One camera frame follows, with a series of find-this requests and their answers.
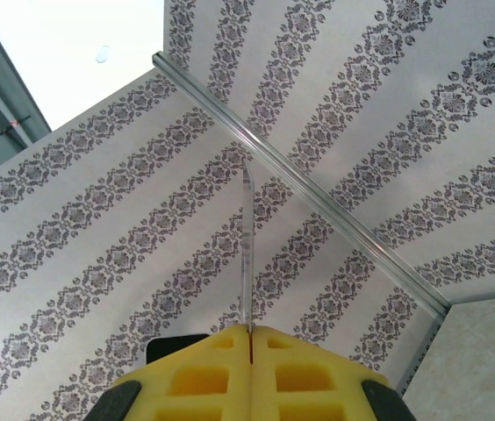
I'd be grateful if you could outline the thin transparent plastic strip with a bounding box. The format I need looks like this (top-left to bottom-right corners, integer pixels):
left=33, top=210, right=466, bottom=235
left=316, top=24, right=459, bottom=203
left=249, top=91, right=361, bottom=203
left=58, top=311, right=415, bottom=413
left=237, top=157, right=257, bottom=339

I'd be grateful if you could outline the aluminium corner post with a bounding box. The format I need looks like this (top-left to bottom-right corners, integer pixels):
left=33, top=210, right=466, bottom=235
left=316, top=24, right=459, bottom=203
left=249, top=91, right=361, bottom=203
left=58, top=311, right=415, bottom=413
left=151, top=51, right=451, bottom=318

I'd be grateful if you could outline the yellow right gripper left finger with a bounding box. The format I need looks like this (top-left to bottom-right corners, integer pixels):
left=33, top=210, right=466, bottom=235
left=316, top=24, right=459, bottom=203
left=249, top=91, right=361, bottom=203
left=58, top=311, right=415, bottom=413
left=92, top=324, right=252, bottom=421

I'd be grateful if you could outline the aluminium table side rail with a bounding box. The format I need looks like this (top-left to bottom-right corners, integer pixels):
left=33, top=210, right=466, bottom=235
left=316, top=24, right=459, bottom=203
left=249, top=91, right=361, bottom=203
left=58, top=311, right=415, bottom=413
left=398, top=313, right=450, bottom=396

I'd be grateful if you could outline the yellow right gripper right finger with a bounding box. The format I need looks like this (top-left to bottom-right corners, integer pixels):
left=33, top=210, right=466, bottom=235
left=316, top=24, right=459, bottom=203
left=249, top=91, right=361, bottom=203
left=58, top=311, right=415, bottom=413
left=251, top=325, right=416, bottom=421

